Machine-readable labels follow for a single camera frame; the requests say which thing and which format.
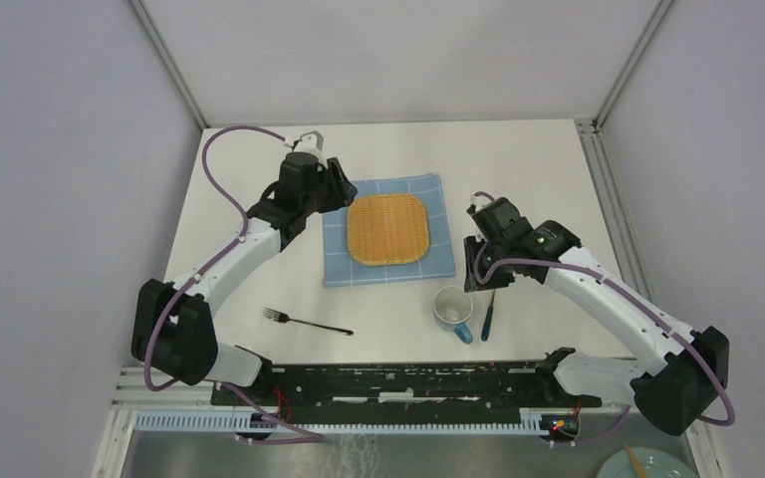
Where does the black metal fork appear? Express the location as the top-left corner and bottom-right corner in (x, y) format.
(263, 308), (355, 337)

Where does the white blue mug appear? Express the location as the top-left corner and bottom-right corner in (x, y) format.
(432, 286), (474, 345)

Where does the light blue cable duct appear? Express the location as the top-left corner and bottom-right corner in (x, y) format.
(133, 410), (548, 437)

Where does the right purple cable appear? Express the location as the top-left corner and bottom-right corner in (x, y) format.
(471, 191), (737, 448)

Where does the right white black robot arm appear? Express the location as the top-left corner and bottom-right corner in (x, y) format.
(463, 191), (736, 436)

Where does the wooden chopstick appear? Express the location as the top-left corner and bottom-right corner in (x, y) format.
(625, 446), (647, 478)

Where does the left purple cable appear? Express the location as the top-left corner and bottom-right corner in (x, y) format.
(142, 124), (326, 444)

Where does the purple cable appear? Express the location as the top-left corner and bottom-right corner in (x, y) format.
(471, 191), (737, 448)
(142, 124), (326, 444)

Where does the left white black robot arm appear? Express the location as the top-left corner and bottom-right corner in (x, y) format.
(130, 152), (358, 405)

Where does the gold spoon teal handle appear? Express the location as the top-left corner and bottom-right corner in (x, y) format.
(480, 291), (496, 342)

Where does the green plate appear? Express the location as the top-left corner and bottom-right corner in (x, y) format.
(596, 447), (698, 478)

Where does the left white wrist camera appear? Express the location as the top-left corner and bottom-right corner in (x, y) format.
(283, 130), (326, 165)

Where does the woven bamboo placemat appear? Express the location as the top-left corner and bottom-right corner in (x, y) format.
(346, 193), (430, 267)

